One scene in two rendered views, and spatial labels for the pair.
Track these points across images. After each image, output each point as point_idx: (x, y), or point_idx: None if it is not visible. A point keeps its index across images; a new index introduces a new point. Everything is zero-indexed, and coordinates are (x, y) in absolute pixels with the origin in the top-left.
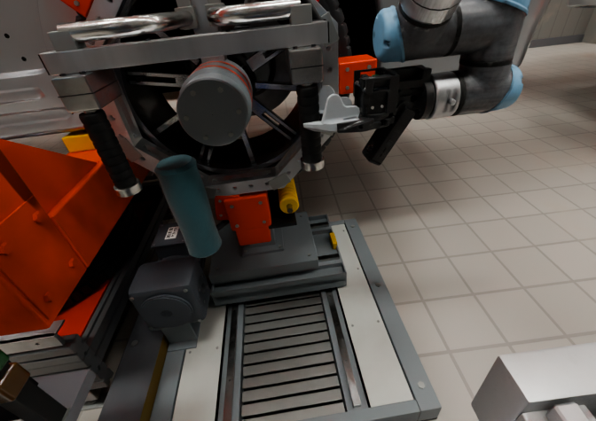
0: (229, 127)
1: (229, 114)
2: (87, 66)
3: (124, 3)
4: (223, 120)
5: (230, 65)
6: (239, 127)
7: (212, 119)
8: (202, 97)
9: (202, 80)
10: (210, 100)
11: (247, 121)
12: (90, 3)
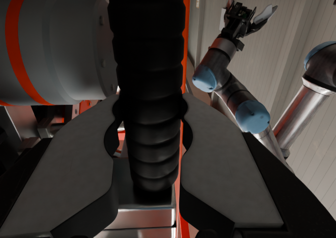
0: (102, 33)
1: (105, 54)
2: None
3: (66, 112)
4: (106, 43)
5: (18, 105)
6: (98, 35)
7: (109, 44)
8: (115, 72)
9: (116, 91)
10: (112, 70)
11: (44, 29)
12: (80, 102)
